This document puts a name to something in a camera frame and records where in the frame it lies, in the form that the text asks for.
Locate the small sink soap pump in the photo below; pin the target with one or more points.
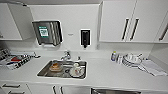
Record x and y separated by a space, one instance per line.
79 58

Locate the chrome sink faucet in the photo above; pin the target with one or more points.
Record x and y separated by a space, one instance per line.
66 55

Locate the blue dish soap bottle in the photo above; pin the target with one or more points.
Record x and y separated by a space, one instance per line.
113 56

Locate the white plate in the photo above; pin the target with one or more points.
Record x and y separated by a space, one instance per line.
67 74

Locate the orange food container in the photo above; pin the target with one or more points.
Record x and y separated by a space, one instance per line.
56 66

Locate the small white bottle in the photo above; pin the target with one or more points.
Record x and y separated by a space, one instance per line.
119 58

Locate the grey paper towel dispenser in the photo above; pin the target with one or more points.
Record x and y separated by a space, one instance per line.
46 32

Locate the stainless steel sink basin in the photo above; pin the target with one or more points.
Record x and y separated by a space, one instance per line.
45 71

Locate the white bowl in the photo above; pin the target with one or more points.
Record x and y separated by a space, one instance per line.
132 57

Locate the stack of white plates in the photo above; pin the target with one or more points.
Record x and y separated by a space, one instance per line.
131 65

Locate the metal spoon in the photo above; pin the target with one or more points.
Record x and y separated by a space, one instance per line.
140 56

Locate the white two-door base cabinet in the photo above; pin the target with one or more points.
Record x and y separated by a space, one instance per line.
43 90

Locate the red kitchen utensil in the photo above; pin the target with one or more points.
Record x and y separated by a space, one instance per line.
15 59

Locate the white drawer unit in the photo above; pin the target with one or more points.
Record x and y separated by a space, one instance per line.
13 89

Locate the black wall soap dispenser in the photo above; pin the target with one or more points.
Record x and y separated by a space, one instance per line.
85 37

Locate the small wall label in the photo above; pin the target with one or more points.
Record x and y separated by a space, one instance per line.
70 34

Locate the white wall cabinet three-door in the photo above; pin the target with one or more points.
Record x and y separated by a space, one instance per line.
133 20

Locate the white wall cabinet two-door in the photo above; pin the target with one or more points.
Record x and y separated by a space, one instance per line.
10 21

